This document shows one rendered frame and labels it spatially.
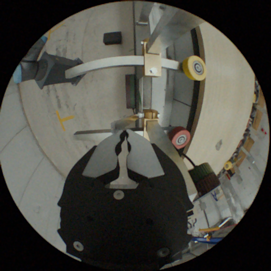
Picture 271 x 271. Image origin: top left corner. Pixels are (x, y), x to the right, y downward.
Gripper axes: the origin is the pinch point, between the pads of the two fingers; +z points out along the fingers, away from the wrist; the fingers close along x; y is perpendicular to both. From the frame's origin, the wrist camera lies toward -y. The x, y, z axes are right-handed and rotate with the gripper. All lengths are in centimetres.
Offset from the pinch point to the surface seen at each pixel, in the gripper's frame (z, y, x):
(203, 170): -5.9, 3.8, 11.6
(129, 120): 4.1, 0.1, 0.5
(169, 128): 17.0, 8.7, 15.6
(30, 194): -25, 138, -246
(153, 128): 9.5, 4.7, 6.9
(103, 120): 102, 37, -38
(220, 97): 11.8, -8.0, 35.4
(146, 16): 22.6, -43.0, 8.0
